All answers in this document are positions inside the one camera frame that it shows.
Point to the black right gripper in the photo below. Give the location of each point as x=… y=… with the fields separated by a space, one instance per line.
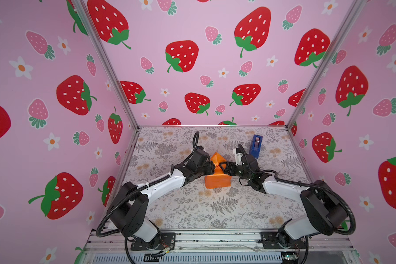
x=229 y=168

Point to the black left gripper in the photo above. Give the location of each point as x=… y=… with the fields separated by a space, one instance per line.
x=210 y=168

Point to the yellow orange wrapping paper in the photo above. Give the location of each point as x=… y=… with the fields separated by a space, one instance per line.
x=219 y=179

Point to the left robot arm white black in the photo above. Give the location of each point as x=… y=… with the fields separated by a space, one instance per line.
x=129 y=208

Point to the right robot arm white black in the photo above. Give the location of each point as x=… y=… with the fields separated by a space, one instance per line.
x=325 y=211

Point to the blue tape dispenser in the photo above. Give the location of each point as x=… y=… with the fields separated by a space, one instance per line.
x=255 y=146

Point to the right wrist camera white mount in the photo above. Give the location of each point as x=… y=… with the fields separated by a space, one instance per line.
x=241 y=157

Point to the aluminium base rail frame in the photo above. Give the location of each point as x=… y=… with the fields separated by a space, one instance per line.
x=221 y=246

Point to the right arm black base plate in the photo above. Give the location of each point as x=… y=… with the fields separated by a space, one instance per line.
x=276 y=241

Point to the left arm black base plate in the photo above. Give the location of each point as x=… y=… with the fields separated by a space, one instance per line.
x=160 y=242

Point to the left aluminium corner post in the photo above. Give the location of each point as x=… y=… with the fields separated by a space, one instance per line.
x=96 y=41

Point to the aluminium corner post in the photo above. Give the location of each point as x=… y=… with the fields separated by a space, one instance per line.
x=346 y=25
x=96 y=41

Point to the right aluminium corner post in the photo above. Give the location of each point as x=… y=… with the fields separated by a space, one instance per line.
x=346 y=25

